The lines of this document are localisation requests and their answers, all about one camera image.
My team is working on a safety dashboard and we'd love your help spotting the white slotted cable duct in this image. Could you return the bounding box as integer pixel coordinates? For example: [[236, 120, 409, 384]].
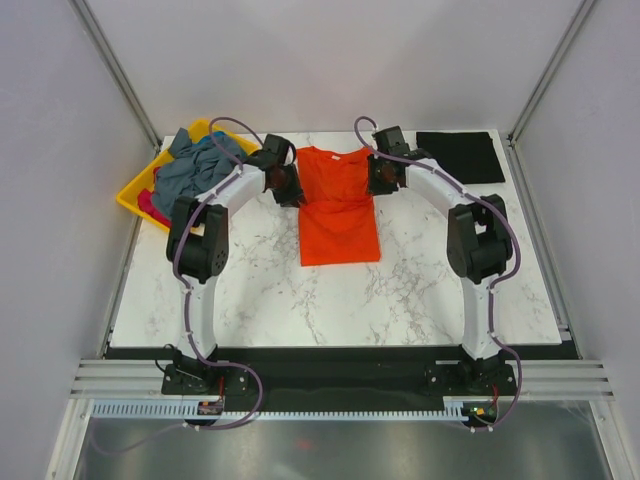
[[90, 396, 468, 421]]

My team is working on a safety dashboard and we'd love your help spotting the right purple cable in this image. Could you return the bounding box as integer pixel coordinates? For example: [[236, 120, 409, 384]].
[[353, 117, 525, 434]]

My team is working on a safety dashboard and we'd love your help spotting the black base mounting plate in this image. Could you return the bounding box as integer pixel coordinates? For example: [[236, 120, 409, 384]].
[[159, 344, 521, 412]]

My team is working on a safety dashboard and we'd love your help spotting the yellow plastic bin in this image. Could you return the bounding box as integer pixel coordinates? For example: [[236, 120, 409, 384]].
[[116, 118, 259, 233]]

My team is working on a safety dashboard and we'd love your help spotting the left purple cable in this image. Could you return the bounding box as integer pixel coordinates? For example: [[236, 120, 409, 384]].
[[89, 116, 266, 456]]

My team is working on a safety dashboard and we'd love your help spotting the right aluminium frame post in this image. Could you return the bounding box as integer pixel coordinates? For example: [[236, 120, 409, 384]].
[[507, 0, 599, 146]]

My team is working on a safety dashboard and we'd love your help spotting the teal blue t shirt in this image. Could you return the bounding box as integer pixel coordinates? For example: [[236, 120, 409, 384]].
[[197, 130, 227, 145]]

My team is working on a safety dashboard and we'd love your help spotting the pink red t shirt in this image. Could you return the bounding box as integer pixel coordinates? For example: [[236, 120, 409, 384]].
[[136, 167, 173, 230]]

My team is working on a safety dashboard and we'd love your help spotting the orange t shirt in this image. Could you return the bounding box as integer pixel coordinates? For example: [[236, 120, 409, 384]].
[[297, 146, 381, 267]]

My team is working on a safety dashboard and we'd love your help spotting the aluminium frame post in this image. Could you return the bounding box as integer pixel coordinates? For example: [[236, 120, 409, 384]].
[[68, 0, 162, 153], [507, 0, 599, 146]]

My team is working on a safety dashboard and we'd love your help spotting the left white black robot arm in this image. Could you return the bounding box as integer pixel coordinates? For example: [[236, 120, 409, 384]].
[[166, 141, 306, 393]]

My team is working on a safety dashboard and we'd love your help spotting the purple cable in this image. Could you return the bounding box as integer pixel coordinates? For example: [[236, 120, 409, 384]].
[[353, 117, 525, 434], [89, 116, 266, 456]]

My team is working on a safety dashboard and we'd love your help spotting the left aluminium frame post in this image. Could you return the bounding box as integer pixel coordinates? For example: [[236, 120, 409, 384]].
[[68, 0, 162, 153]]

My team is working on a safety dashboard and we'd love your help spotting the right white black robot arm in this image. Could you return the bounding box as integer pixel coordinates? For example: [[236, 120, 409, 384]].
[[367, 153, 521, 394]]

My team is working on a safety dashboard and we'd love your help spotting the aluminium extrusion rail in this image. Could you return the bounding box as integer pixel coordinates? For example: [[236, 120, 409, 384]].
[[70, 360, 164, 399]]

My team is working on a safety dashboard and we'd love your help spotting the grey t shirt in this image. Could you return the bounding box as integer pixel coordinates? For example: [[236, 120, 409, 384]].
[[151, 128, 247, 220]]

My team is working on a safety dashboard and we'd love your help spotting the folded black t shirt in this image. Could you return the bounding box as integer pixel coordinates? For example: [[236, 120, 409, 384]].
[[416, 132, 506, 185]]

